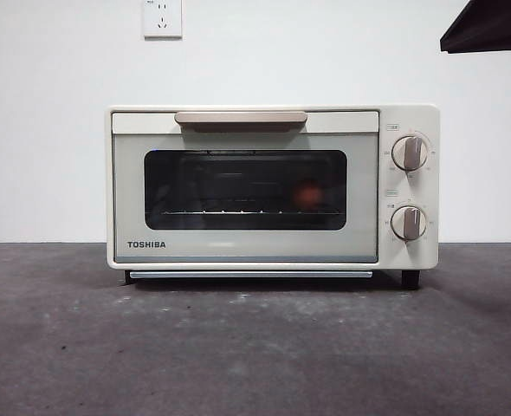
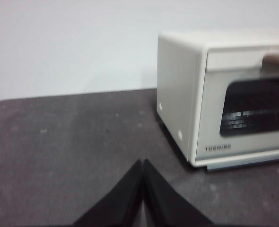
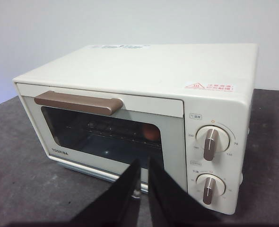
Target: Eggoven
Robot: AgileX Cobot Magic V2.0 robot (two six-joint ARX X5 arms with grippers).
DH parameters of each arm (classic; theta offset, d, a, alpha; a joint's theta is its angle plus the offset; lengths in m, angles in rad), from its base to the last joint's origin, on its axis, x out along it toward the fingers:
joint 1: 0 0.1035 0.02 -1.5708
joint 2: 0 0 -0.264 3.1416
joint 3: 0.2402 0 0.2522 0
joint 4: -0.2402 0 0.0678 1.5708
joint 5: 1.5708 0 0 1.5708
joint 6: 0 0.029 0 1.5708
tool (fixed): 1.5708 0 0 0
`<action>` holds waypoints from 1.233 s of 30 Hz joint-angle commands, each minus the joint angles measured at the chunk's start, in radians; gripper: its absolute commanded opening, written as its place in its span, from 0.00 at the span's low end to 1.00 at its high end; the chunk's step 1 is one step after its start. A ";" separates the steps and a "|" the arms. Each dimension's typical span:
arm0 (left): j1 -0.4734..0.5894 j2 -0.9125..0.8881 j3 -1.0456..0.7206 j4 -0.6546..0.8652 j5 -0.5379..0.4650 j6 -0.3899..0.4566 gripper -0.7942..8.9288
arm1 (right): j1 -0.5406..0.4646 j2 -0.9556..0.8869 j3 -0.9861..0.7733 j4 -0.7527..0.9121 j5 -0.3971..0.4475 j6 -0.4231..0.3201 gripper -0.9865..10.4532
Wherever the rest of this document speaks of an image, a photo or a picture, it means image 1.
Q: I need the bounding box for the brown egg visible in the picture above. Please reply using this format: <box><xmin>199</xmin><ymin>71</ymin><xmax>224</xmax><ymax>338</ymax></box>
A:
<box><xmin>292</xmin><ymin>178</ymin><xmax>324</xmax><ymax>210</ymax></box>

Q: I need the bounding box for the beige oven door handle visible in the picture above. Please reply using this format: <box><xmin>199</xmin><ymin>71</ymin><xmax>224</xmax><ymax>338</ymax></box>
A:
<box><xmin>173</xmin><ymin>110</ymin><xmax>308</xmax><ymax>133</ymax></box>

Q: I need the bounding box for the glass oven door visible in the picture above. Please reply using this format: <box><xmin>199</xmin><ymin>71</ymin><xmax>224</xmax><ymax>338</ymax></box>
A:
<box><xmin>110</xmin><ymin>110</ymin><xmax>380</xmax><ymax>263</ymax></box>

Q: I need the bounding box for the cream toaster oven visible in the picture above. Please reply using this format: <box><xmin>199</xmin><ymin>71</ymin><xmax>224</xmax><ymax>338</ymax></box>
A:
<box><xmin>104</xmin><ymin>102</ymin><xmax>441</xmax><ymax>290</ymax></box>

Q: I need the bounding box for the large beige temperature knob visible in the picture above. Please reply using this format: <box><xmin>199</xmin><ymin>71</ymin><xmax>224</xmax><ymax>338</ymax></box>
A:
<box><xmin>391</xmin><ymin>134</ymin><xmax>429</xmax><ymax>172</ymax></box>

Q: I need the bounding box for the small beige timer knob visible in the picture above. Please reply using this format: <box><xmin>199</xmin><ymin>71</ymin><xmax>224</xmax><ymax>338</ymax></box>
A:
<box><xmin>390</xmin><ymin>205</ymin><xmax>428</xmax><ymax>242</ymax></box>

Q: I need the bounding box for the metal crumb tray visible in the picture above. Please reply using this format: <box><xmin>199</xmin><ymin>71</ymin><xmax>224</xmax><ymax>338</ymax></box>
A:
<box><xmin>127</xmin><ymin>270</ymin><xmax>373</xmax><ymax>279</ymax></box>

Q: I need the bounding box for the wire oven rack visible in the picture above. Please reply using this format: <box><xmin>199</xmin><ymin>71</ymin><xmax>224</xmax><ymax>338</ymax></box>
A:
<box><xmin>159</xmin><ymin>209</ymin><xmax>328</xmax><ymax>217</ymax></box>

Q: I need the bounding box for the white wall socket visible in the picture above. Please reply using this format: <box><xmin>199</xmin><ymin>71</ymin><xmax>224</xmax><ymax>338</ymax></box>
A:
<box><xmin>142</xmin><ymin>0</ymin><xmax>183</xmax><ymax>41</ymax></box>

